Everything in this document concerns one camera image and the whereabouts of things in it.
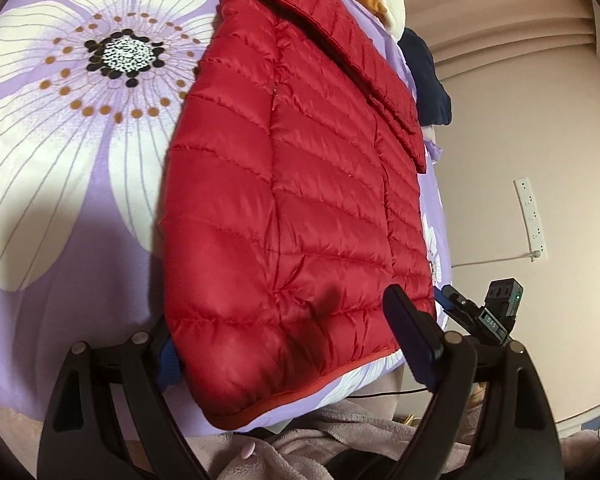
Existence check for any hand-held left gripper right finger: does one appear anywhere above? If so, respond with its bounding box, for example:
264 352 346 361
382 284 566 480

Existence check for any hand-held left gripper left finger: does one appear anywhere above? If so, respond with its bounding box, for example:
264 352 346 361
36 312 216 480

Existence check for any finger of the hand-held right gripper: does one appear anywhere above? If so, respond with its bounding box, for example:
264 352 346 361
437 284 484 332

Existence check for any red quilted down jacket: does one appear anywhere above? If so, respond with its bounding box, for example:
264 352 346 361
160 0 437 432

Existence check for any grey fleece blanket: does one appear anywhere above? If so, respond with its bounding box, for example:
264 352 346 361
185 399 487 480

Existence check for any navy blue garment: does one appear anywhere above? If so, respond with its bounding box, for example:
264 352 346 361
398 27 452 127

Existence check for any purple floral bedsheet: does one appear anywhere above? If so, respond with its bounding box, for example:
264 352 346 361
0 0 453 436

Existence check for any white power cable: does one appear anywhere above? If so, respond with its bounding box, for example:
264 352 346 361
452 251 541 269

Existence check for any thin black cable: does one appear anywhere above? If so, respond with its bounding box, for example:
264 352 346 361
346 386 432 400

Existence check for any white wall power strip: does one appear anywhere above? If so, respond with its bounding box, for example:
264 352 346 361
513 177 548 262

